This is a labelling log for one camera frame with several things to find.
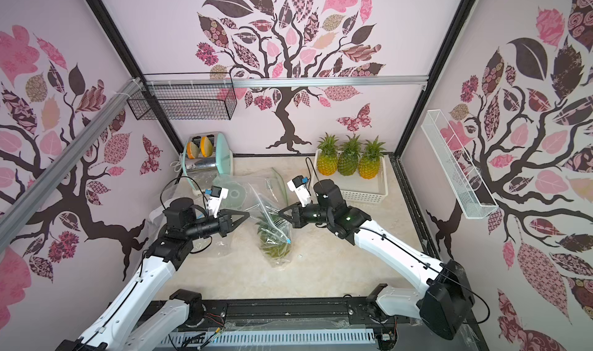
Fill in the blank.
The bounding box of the black wire wall basket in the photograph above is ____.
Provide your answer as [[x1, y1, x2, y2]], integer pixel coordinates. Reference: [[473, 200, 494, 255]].
[[127, 73, 238, 120]]

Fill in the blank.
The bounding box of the mint green toaster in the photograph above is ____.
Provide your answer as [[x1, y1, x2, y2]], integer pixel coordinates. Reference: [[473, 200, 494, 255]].
[[179, 132, 234, 189]]

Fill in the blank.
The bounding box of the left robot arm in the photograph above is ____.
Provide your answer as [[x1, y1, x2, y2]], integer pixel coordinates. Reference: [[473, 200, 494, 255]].
[[57, 198, 250, 350]]

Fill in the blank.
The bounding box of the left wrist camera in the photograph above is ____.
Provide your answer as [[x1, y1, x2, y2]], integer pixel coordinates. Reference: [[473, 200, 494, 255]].
[[205, 186, 229, 218]]

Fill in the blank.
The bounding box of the green-zip bag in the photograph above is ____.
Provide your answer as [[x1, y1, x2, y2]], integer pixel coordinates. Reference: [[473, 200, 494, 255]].
[[213, 168, 288, 211]]

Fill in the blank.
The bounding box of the aluminium rail back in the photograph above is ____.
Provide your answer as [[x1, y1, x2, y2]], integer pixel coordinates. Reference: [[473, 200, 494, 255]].
[[147, 76, 429, 88]]

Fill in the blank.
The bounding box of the white plastic basket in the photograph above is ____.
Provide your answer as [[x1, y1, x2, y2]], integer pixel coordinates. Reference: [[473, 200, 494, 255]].
[[309, 150, 389, 204]]

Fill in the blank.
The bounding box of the white vent strip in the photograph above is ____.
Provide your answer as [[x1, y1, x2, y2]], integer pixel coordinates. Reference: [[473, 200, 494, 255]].
[[156, 329, 377, 350]]

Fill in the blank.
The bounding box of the aluminium rail left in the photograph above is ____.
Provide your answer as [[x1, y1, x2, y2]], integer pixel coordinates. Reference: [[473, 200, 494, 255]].
[[1, 78, 141, 250]]

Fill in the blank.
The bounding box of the zip bag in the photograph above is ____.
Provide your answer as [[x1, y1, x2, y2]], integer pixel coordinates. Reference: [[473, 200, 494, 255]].
[[248, 193, 293, 268]]

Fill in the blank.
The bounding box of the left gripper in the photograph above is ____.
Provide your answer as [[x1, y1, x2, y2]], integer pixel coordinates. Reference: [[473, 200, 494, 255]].
[[184, 208, 249, 241]]

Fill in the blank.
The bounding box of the pineapple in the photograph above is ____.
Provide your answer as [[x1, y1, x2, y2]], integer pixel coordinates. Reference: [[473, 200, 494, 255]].
[[256, 214, 292, 265], [338, 136, 361, 176], [358, 137, 385, 180], [317, 133, 338, 176]]

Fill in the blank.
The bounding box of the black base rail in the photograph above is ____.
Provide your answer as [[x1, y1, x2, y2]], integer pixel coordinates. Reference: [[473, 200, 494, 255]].
[[141, 289, 477, 350]]

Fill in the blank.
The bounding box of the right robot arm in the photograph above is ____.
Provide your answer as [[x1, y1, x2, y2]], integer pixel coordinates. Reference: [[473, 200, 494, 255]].
[[278, 175, 476, 340]]

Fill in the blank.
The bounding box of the aluminium rail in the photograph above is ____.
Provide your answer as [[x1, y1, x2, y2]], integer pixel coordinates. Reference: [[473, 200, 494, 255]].
[[1, 78, 141, 250], [147, 76, 429, 88]]

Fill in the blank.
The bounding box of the white wire wall shelf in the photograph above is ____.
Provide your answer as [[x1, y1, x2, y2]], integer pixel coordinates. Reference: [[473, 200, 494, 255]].
[[421, 110, 499, 220]]

